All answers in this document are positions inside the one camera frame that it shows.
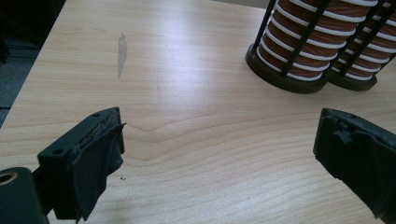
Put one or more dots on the tall stack of brown cups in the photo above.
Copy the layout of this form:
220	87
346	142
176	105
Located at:
373	53

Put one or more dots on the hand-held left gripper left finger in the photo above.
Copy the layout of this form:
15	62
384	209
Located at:
84	161

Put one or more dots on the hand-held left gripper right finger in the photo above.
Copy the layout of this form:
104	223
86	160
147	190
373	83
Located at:
358	155

